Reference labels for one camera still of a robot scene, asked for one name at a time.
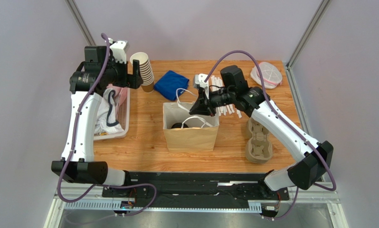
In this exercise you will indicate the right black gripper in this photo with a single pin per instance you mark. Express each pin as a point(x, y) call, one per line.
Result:
point(206, 100)

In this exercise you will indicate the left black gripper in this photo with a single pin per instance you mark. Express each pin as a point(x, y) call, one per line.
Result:
point(130, 80)

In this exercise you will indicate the black cup lid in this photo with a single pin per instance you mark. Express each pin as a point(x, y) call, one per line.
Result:
point(179, 125)

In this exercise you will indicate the brown paper bag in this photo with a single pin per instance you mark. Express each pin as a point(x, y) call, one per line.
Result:
point(201, 134)

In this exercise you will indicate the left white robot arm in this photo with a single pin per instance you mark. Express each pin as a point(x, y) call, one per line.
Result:
point(102, 66)

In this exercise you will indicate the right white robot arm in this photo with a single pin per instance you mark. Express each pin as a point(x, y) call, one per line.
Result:
point(313, 158)

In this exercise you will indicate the stack of paper cups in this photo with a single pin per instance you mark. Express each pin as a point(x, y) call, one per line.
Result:
point(145, 70)

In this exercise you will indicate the pink cloth item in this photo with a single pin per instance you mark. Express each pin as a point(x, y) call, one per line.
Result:
point(120, 94)

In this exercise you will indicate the blue folded cloth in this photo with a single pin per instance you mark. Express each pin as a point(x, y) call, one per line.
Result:
point(168, 84)

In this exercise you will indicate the white plastic basket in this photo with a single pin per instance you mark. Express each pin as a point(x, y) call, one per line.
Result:
point(123, 115)

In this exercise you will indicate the white crumpled garment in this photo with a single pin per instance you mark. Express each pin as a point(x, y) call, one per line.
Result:
point(107, 113)

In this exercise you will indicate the white pink mesh pouch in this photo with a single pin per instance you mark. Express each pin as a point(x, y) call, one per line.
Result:
point(271, 75)

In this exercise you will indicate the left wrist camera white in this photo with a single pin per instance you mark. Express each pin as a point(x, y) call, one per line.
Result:
point(119, 49)

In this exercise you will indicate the left aluminium frame post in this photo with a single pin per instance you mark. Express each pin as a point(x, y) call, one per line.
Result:
point(74, 9)

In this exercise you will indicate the aluminium frame post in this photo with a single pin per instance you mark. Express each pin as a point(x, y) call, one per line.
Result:
point(315, 20)
point(74, 9)

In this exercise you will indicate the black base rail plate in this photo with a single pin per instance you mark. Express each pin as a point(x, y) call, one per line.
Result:
point(190, 190)

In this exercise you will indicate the right aluminium frame post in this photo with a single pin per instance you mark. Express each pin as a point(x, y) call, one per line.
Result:
point(315, 20)

